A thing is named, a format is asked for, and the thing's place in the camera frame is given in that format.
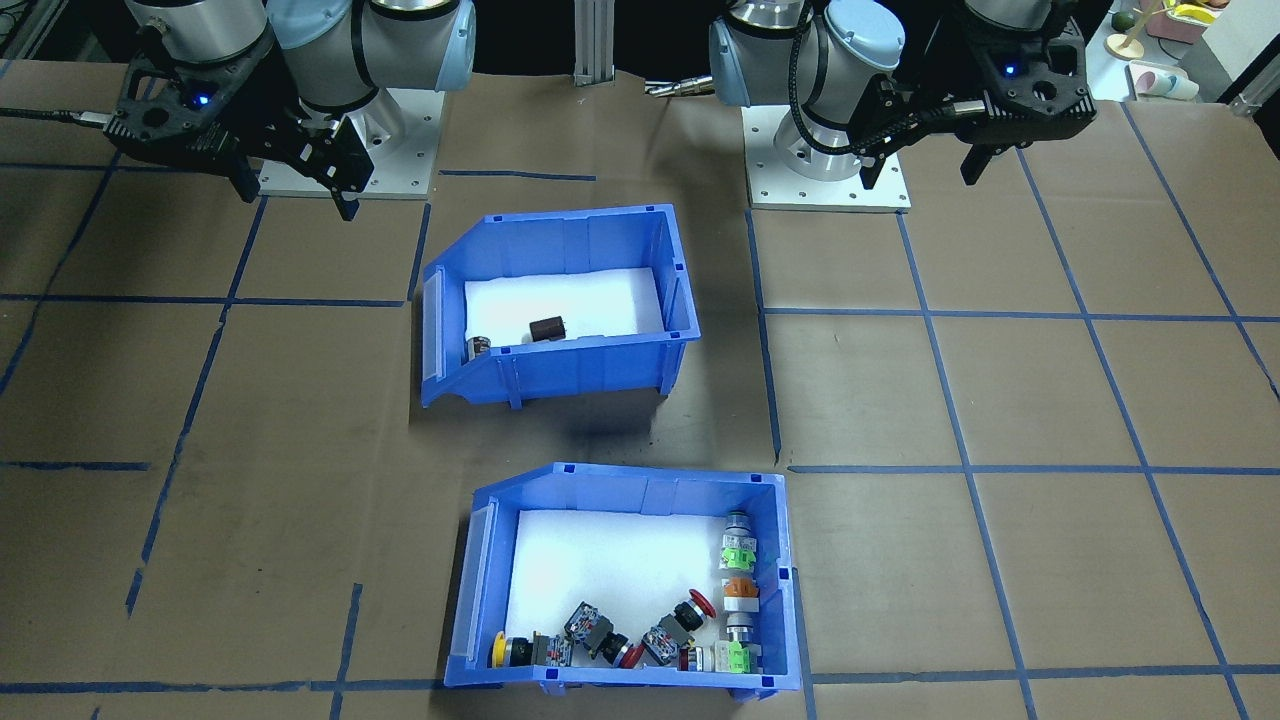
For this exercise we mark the blue plastic capacitor bin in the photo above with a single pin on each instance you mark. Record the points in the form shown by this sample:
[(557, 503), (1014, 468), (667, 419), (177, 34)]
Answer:
[(590, 370)]

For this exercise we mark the blue plastic push-button bin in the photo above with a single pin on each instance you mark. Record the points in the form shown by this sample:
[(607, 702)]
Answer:
[(620, 675)]

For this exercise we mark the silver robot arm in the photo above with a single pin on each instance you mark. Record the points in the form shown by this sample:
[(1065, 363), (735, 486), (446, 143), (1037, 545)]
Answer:
[(860, 40), (390, 45)]

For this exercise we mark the pink and yellow box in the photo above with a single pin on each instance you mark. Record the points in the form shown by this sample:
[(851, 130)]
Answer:
[(1185, 20)]

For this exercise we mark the beige wooden stand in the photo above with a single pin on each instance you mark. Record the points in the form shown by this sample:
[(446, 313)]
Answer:
[(1128, 45)]

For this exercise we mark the dark green ball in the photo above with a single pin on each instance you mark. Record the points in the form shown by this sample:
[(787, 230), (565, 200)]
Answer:
[(1123, 20)]

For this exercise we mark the patterned white paper cup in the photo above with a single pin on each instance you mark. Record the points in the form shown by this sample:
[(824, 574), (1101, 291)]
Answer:
[(1160, 82)]

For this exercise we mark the white side table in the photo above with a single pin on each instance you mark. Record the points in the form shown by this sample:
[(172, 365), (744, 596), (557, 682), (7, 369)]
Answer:
[(1230, 60)]

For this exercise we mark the small silver cylindrical part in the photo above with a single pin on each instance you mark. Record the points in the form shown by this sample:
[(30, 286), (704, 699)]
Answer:
[(479, 348)]

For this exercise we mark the short aluminium profile bar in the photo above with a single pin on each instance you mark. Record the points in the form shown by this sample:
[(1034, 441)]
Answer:
[(1258, 100)]

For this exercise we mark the brown cylindrical capacitor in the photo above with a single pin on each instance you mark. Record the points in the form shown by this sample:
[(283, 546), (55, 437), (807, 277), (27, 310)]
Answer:
[(547, 328)]

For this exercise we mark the white square base plate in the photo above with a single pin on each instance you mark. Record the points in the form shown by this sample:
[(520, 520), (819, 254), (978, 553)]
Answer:
[(780, 190), (415, 160)]

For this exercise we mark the grey metal frame bar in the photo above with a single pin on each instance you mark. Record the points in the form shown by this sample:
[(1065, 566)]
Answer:
[(25, 25)]

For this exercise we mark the aluminium frame post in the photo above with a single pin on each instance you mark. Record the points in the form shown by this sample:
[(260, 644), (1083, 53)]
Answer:
[(595, 40)]

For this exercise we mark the green contact block switch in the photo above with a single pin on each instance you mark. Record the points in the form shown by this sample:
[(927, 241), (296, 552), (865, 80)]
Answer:
[(738, 550), (740, 655)]

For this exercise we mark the orange contact block switch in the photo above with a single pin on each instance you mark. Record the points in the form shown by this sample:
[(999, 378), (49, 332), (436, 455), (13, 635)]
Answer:
[(740, 587)]

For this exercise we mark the yellow push button switch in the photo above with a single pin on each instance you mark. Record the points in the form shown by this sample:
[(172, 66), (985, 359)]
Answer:
[(520, 650)]

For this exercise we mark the small red push button switch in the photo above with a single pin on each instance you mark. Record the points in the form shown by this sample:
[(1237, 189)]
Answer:
[(590, 625)]

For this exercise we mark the red mushroom push button switch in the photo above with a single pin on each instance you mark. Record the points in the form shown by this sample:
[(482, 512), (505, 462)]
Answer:
[(685, 620)]

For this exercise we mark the white contact block switch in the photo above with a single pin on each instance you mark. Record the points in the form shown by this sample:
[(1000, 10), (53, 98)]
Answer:
[(702, 659)]

